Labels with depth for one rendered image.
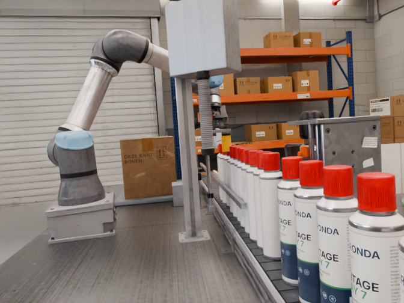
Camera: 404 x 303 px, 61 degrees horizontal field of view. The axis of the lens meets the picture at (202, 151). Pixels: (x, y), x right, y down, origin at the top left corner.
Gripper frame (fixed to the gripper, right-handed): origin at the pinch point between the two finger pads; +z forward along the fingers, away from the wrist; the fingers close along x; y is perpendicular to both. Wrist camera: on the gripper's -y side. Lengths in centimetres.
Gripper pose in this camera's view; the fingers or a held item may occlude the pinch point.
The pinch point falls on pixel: (214, 146)
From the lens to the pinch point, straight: 146.4
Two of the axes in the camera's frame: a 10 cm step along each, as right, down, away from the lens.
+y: 9.9, -0.7, 0.9
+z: 1.1, 8.9, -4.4
